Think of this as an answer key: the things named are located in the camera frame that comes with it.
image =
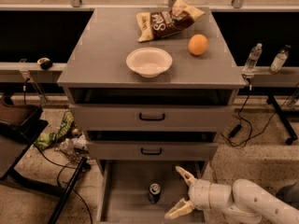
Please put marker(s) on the black tape measure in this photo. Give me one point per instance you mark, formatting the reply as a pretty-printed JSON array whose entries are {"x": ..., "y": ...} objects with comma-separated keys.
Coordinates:
[{"x": 44, "y": 63}]

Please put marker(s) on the grey drawer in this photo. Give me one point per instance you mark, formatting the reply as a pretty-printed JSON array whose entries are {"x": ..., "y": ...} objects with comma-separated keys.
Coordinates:
[
  {"x": 168, "y": 118},
  {"x": 125, "y": 193},
  {"x": 152, "y": 151}
]

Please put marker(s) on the middle grey drawer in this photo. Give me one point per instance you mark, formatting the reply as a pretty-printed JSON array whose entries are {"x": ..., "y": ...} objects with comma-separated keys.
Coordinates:
[{"x": 152, "y": 151}]

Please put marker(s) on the black table leg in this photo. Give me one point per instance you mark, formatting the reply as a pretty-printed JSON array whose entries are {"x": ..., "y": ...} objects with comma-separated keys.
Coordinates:
[{"x": 292, "y": 135}]

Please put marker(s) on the orange fruit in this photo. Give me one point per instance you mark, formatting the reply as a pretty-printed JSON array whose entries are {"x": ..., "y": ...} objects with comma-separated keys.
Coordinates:
[{"x": 198, "y": 45}]

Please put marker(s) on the dark pepsi can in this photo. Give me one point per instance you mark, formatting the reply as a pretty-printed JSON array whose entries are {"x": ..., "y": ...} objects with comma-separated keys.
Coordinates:
[{"x": 154, "y": 193}]

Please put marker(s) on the top grey drawer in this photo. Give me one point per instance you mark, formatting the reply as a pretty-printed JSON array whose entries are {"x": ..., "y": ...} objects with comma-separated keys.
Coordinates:
[{"x": 168, "y": 118}]

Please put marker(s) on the crumpled clear plastic bottle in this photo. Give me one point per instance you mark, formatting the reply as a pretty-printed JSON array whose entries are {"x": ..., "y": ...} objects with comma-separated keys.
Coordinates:
[{"x": 74, "y": 148}]

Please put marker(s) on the bottom grey drawer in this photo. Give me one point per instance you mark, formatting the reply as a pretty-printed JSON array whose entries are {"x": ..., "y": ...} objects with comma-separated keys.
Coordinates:
[{"x": 125, "y": 193}]

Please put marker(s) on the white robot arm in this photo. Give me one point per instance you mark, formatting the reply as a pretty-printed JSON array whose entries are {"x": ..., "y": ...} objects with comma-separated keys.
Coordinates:
[{"x": 244, "y": 201}]

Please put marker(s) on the brown chip bag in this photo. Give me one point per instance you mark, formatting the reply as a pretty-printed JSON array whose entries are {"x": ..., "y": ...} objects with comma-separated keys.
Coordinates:
[{"x": 161, "y": 24}]

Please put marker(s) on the white paper bowl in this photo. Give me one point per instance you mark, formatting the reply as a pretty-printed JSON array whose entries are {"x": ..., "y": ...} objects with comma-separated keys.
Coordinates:
[{"x": 149, "y": 62}]

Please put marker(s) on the grey drawer cabinet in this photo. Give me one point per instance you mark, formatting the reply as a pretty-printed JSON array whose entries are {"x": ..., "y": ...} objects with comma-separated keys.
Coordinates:
[{"x": 97, "y": 74}]

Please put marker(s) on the green snack bag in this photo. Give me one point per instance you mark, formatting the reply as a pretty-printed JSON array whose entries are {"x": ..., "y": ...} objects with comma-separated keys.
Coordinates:
[{"x": 45, "y": 140}]

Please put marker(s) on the black cart frame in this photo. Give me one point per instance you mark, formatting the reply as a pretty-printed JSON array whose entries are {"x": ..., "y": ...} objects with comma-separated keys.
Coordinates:
[{"x": 21, "y": 124}]

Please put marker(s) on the clear water bottle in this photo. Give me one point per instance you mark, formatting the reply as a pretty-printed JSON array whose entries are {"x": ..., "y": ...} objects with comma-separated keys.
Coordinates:
[{"x": 253, "y": 58}]

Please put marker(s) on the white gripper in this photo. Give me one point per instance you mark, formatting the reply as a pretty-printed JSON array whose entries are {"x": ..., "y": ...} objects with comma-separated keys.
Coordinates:
[{"x": 199, "y": 192}]

